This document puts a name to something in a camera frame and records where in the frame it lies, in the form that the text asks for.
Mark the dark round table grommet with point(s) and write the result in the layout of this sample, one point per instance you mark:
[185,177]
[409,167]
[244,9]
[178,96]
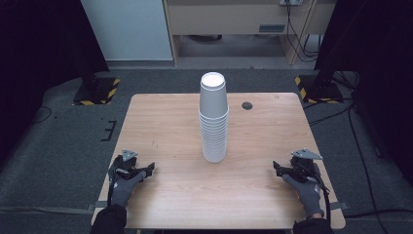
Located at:
[247,105]

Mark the person's left hand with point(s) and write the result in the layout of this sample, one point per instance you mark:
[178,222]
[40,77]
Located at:
[124,189]

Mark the light wooden desk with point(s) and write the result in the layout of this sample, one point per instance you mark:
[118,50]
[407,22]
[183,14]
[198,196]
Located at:
[227,19]

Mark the white cabinet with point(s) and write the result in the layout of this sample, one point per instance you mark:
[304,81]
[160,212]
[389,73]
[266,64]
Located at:
[126,29]

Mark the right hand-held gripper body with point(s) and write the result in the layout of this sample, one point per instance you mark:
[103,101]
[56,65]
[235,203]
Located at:
[304,164]

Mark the person's right hand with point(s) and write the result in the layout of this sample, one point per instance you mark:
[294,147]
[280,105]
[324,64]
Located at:
[306,192]

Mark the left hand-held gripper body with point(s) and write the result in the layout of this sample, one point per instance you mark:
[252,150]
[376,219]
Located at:
[125,165]

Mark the black curtain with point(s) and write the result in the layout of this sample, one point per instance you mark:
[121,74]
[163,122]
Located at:
[42,58]
[383,65]

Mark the white power strip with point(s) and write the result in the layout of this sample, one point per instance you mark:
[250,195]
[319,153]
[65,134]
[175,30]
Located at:
[290,2]

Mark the striped black stand base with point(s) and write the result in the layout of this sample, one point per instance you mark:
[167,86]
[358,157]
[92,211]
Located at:
[319,91]
[97,92]

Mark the stack of white paper cups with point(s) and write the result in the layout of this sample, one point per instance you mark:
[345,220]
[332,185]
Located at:
[213,130]

